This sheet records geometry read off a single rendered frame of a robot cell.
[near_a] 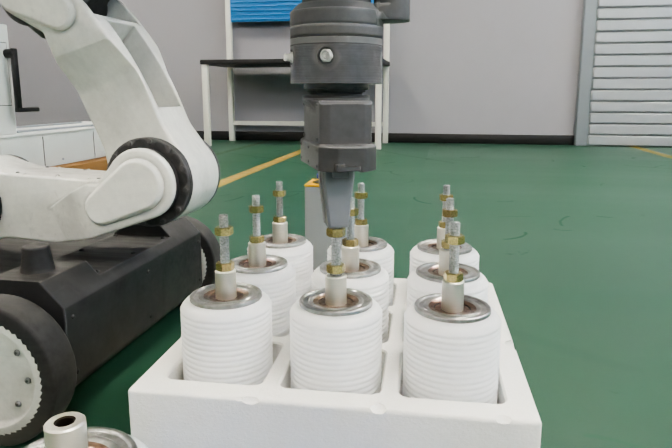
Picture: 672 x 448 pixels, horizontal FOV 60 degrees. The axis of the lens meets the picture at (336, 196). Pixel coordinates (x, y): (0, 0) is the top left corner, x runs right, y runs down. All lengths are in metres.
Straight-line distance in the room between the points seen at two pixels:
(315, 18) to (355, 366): 0.33
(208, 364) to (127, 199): 0.39
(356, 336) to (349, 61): 0.26
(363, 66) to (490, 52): 5.17
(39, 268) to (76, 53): 0.33
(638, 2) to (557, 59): 0.77
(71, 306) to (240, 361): 0.35
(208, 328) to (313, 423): 0.14
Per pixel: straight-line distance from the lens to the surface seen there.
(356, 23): 0.53
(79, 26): 0.99
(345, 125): 0.53
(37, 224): 1.10
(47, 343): 0.85
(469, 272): 0.71
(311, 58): 0.53
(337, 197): 0.57
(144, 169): 0.92
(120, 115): 0.98
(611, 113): 5.76
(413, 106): 5.68
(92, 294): 0.93
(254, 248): 0.73
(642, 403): 1.05
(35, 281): 0.90
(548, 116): 5.75
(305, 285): 0.84
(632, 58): 5.80
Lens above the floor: 0.46
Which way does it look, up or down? 10 degrees down
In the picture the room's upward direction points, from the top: straight up
